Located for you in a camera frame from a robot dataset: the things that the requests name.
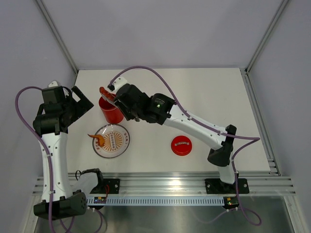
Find stainless steel tongs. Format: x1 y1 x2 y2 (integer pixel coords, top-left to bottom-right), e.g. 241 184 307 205
100 93 140 122

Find red grilled sausage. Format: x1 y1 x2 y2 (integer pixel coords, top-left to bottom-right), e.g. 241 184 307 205
99 86 115 102

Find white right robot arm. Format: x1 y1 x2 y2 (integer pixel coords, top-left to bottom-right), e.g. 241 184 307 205
99 83 238 192

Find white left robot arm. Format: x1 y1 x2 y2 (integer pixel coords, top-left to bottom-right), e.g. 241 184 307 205
33 86 105 221

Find red cylindrical lunch container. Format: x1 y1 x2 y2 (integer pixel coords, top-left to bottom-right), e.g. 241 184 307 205
99 97 124 124

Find white plate with red print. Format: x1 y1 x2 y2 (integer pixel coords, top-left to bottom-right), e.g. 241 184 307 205
92 124 130 159

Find orange fried chicken wing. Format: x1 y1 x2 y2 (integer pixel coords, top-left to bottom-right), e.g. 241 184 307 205
88 134 105 148

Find red round lid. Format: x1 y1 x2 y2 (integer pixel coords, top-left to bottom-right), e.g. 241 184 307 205
171 135 192 156

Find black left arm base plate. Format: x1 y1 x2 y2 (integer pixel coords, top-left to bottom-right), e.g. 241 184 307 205
90 178 121 194

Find white slotted cable duct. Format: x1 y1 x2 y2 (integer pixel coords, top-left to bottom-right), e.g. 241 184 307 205
87 196 225 206

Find aluminium left frame post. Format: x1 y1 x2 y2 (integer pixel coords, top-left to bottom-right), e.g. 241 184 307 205
34 0 79 77

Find aluminium frame post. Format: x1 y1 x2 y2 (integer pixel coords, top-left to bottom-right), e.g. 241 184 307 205
244 0 291 75
34 0 79 77

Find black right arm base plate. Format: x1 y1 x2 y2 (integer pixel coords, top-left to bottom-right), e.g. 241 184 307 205
205 178 250 194

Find aluminium right side rail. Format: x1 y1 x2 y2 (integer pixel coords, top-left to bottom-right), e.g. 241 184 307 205
240 68 282 176

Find aluminium rail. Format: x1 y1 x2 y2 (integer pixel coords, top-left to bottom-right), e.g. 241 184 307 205
33 172 296 197
240 68 282 176

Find aluminium front rail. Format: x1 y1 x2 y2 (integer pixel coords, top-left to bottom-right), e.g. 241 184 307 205
33 172 296 197

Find aluminium right frame post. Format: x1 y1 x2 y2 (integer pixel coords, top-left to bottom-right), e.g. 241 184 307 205
244 0 291 75

